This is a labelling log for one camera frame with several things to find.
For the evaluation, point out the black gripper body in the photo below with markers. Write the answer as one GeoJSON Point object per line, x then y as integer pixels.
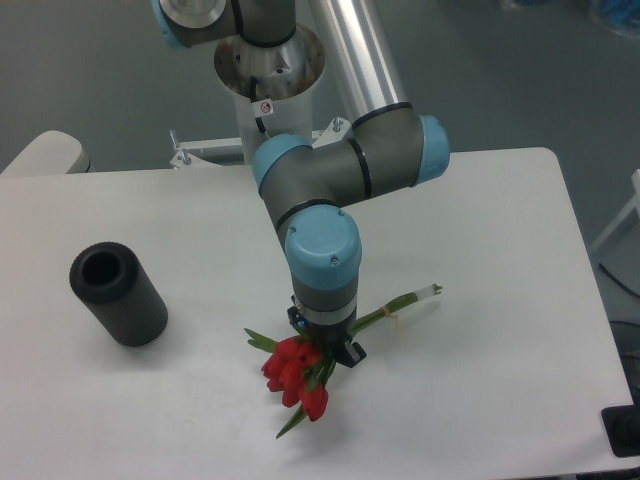
{"type": "Point", "coordinates": [327, 328]}

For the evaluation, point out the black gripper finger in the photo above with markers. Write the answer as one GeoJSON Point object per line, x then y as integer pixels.
{"type": "Point", "coordinates": [349, 354]}

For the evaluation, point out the red tulip bouquet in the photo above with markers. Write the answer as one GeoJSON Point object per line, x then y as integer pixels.
{"type": "Point", "coordinates": [300, 367]}

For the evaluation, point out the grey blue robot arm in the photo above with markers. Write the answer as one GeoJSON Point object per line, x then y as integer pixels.
{"type": "Point", "coordinates": [306, 187]}

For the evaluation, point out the black ribbed cylindrical vase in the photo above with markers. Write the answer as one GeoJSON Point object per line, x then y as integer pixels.
{"type": "Point", "coordinates": [110, 281]}

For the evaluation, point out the black device at table edge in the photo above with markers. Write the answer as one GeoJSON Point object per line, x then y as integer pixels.
{"type": "Point", "coordinates": [622, 429]}

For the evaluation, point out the white chair back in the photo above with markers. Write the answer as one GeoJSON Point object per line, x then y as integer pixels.
{"type": "Point", "coordinates": [51, 153]}

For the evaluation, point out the white metal mounting bracket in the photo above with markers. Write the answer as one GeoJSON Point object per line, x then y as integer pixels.
{"type": "Point", "coordinates": [229, 151]}

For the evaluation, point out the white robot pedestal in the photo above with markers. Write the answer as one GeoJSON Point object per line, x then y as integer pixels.
{"type": "Point", "coordinates": [272, 115]}

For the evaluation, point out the white frame at right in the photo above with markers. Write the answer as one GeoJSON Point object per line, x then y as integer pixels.
{"type": "Point", "coordinates": [620, 226]}

